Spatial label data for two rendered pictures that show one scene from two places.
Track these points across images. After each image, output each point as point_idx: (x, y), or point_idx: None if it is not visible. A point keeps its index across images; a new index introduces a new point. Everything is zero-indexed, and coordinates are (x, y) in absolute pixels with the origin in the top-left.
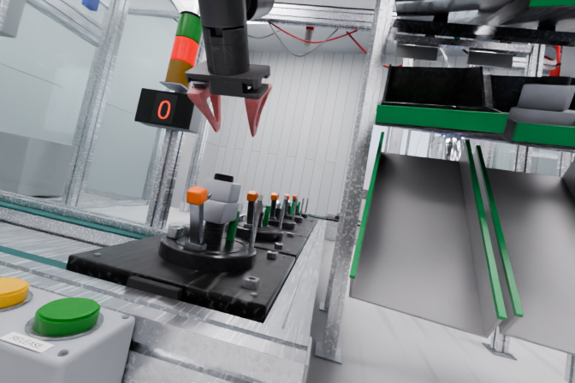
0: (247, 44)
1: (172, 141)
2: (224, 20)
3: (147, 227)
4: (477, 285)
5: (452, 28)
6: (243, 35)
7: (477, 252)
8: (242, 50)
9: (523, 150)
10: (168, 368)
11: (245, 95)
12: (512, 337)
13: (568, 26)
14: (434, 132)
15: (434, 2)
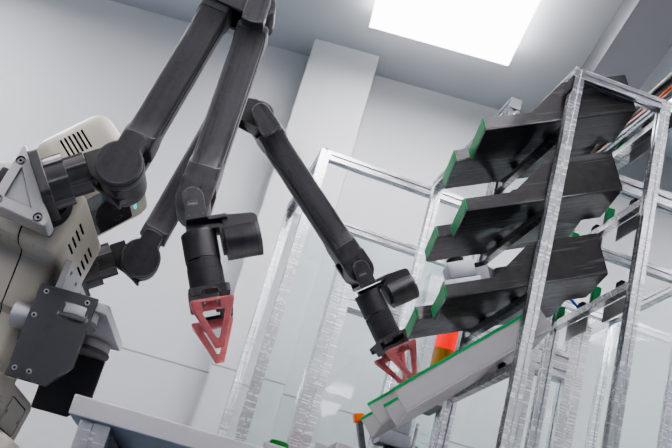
0: (386, 320)
1: (436, 422)
2: (366, 313)
3: None
4: None
5: (498, 246)
6: (379, 316)
7: None
8: (381, 324)
9: (623, 312)
10: None
11: (383, 350)
12: (397, 426)
13: (535, 209)
14: (484, 330)
15: (439, 252)
